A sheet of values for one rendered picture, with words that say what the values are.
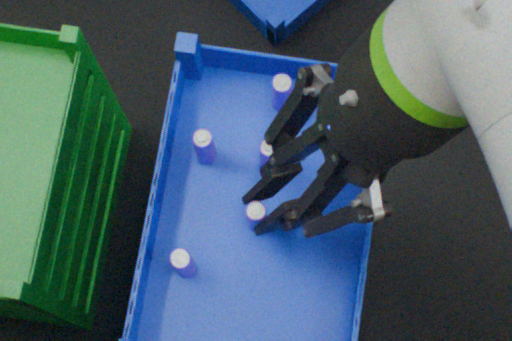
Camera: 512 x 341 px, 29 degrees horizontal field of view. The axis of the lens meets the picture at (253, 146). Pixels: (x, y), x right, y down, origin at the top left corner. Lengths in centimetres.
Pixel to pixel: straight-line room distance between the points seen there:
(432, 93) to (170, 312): 42
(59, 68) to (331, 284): 44
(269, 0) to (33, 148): 52
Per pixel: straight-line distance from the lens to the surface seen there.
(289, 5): 153
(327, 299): 94
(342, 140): 69
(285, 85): 91
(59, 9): 157
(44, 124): 117
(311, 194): 79
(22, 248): 114
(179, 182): 96
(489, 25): 54
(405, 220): 145
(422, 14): 57
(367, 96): 64
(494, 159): 55
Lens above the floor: 141
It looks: 75 degrees down
